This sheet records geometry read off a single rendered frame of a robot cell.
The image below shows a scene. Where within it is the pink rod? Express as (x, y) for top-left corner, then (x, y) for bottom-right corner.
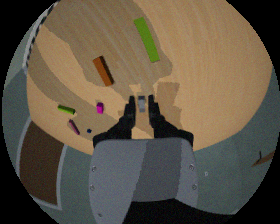
(69, 120), (80, 135)

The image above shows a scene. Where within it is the grey rod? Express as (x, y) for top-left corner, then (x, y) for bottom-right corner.
(138, 96), (145, 113)

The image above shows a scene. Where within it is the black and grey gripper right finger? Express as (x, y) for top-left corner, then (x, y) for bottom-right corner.
(148, 95), (194, 149)

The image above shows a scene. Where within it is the orange rod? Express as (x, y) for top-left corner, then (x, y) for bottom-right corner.
(92, 55), (114, 87)

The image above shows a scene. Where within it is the small magenta block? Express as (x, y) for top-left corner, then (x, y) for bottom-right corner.
(96, 102), (104, 114)

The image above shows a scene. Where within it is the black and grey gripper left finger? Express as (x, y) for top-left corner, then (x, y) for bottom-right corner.
(93, 96), (136, 148)

